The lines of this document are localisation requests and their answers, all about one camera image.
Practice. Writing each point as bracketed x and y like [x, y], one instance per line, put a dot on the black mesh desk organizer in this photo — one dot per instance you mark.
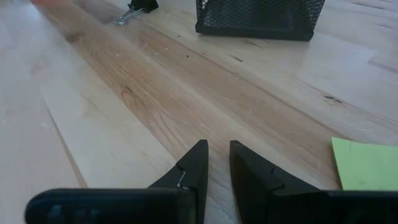
[258, 18]

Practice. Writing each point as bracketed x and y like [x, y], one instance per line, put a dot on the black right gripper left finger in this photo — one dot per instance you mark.
[186, 196]

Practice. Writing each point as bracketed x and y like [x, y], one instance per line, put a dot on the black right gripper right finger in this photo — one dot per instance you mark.
[267, 196]

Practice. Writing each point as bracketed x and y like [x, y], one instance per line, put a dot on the green sticky note pad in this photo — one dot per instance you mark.
[367, 165]

